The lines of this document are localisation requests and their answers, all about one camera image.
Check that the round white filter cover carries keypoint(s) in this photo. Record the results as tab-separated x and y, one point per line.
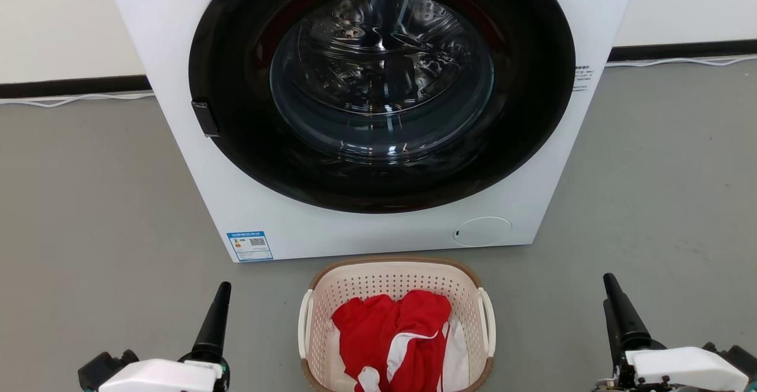
482	232

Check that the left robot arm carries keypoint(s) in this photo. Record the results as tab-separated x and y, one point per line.
106	367

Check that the blue energy label sticker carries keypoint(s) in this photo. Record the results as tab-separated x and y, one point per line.
249	246

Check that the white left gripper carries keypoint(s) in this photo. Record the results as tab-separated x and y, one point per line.
159	376

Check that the cream perforated laundry basket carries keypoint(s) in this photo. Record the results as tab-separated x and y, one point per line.
384	278

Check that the white front-load washing machine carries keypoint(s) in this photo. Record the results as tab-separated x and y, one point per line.
355	235

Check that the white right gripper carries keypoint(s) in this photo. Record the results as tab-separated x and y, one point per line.
680	367

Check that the red garment with white stripes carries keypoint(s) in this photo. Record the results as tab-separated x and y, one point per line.
372	333

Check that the small text sticker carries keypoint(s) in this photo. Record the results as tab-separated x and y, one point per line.
582	78

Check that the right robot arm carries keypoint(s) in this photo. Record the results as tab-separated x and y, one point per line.
742	359

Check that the black round washer door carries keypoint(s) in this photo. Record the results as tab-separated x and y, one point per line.
236	120

